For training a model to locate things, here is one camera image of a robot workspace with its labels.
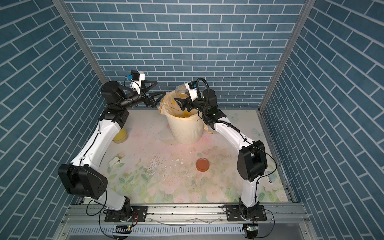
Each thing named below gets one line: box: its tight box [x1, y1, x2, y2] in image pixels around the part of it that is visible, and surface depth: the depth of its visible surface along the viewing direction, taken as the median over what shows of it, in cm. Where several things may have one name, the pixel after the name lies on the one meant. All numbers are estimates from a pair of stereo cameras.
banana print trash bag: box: [158, 91, 211, 135], surface depth 79 cm
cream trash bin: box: [166, 115, 204, 145], surface depth 88 cm
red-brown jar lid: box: [195, 157, 210, 173], surface depth 93 cm
